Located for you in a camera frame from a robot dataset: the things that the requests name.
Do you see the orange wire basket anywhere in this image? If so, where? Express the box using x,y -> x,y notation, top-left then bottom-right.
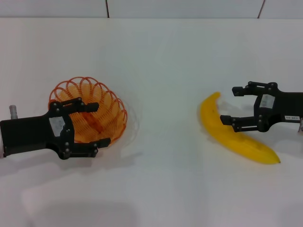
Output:
48,76 -> 128,145

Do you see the yellow banana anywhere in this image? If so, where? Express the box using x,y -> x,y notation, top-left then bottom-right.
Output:
200,91 -> 282,165

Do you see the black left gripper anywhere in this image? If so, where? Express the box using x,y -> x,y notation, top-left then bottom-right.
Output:
0,97 -> 112,160

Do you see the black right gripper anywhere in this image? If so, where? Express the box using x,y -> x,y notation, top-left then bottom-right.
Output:
220,81 -> 303,132

